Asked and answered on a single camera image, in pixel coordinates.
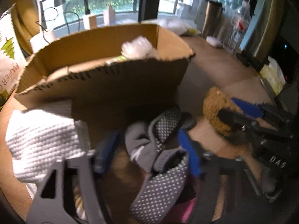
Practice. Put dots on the stainless steel tumbler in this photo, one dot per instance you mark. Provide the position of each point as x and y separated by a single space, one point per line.
208 16

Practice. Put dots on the paper cup package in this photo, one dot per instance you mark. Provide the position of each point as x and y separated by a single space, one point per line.
12 60

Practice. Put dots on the clear water bottle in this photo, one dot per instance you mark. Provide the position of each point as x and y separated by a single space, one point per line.
239 24

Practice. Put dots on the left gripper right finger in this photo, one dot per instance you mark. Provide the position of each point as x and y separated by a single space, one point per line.
243 202

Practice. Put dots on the folded white cloth pack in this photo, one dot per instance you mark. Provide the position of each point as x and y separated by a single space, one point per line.
177 26

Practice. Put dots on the white charger with black cable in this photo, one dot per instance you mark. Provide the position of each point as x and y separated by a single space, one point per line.
89 19

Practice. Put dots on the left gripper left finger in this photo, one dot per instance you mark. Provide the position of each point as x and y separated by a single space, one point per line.
70 193

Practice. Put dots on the pink plush heart toy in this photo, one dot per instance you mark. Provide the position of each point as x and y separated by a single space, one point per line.
180 212

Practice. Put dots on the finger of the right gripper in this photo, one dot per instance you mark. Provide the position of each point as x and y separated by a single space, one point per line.
253 110
241 125

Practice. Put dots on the white textured cloth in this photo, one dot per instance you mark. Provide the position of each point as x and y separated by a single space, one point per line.
39 137

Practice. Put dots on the grey dotted socks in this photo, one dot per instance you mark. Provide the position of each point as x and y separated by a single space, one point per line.
154 148

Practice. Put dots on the brown cardboard box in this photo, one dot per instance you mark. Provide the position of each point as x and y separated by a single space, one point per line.
81 67

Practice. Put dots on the white desk lamp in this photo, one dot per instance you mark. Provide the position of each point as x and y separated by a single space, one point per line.
44 37

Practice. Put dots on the white bubble wrap bundle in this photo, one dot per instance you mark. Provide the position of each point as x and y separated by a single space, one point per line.
139 48

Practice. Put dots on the white plug adapter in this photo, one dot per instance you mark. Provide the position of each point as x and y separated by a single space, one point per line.
109 15

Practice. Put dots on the white earbuds case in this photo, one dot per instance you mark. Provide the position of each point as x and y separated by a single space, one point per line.
214 42

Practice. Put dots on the brown fuzzy plush toy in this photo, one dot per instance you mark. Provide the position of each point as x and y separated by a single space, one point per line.
213 102

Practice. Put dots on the yellow tissue pack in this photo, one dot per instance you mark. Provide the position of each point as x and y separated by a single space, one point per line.
273 75

